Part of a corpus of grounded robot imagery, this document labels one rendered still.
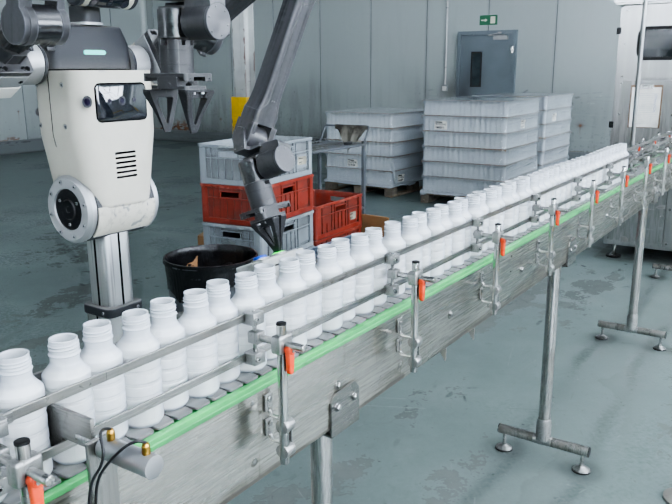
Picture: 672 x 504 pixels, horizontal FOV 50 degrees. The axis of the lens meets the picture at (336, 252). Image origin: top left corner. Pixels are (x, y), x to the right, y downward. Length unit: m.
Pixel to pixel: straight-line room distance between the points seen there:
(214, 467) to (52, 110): 0.92
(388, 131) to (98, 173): 7.22
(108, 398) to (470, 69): 11.70
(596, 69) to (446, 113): 4.06
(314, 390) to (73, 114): 0.80
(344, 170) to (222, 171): 5.23
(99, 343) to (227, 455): 0.31
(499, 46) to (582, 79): 1.42
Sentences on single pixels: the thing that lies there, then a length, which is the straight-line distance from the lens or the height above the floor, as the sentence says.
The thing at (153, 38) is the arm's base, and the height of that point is 1.57.
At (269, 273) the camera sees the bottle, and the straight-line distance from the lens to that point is 1.26.
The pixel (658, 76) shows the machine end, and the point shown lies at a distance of 6.09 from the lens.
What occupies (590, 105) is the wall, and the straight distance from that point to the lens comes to 11.92.
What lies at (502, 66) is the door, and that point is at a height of 1.54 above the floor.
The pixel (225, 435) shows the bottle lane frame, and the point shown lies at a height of 0.94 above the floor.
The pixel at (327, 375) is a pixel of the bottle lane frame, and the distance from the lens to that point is 1.39.
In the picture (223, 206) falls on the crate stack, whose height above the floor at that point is 0.76.
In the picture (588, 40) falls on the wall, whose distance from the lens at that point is 11.94.
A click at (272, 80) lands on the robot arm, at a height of 1.47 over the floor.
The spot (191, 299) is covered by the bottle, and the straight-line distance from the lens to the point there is 1.12.
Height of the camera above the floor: 1.49
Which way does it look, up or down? 14 degrees down
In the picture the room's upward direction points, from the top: straight up
